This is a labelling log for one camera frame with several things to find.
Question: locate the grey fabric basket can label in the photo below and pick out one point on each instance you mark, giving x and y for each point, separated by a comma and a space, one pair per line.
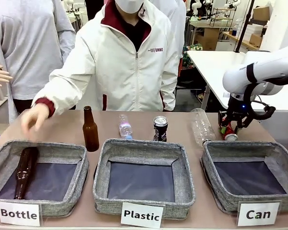
242, 148

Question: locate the colourful patterned cloth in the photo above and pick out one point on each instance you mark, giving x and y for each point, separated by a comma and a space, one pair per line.
189, 58

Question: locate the cardboard box under bench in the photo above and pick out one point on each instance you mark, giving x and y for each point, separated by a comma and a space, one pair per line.
207, 38

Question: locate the white face mask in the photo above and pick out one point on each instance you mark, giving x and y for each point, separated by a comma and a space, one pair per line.
129, 5

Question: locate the person in white jacket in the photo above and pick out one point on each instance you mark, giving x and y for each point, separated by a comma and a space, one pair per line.
120, 67

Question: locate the person in white coat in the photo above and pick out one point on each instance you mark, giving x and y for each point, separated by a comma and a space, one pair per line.
175, 24

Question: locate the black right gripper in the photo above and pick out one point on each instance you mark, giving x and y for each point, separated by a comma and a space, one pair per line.
238, 107

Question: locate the white desk leg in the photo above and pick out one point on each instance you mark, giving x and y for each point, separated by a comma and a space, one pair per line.
1, 95

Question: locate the white Can label sign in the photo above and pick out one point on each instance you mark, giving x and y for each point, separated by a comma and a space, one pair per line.
258, 214

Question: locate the small cardboard box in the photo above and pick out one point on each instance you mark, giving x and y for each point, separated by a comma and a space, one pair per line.
256, 40

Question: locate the grey fabric basket plastic label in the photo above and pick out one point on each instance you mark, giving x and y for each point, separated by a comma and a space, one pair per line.
144, 148

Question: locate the brown glass bottle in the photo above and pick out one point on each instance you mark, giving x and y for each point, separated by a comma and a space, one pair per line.
25, 172
90, 134

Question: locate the white background table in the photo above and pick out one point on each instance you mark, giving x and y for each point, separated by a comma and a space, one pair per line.
211, 64

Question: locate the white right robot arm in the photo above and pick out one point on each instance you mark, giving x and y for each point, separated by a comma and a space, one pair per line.
266, 64

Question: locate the white Plastic label sign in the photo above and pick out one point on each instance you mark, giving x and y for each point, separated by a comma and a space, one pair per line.
142, 215

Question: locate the black stand pole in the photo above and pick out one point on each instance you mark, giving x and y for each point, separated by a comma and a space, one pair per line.
243, 24

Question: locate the person's right forearm white sleeve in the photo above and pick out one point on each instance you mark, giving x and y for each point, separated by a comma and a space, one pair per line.
62, 86

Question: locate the small clear plastic bottle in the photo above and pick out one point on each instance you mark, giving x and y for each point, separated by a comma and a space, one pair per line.
125, 128

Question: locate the large clear plastic bottle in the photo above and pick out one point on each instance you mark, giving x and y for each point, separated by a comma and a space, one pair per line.
201, 127

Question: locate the black drink can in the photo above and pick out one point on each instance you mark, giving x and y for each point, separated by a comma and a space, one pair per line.
160, 130

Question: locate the red drink can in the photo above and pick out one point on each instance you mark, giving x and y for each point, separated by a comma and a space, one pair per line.
230, 133

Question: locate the person in grey top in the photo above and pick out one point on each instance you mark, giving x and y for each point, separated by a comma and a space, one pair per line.
26, 48

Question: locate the person's right hand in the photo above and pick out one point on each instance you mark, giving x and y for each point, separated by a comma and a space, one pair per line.
34, 119

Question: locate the large cardboard box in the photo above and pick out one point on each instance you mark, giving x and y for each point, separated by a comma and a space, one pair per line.
261, 13

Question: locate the white Bottle label sign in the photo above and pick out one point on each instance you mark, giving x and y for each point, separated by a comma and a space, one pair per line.
18, 214

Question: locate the grey fabric basket bottle label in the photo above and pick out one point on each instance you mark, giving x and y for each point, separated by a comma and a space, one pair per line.
50, 148

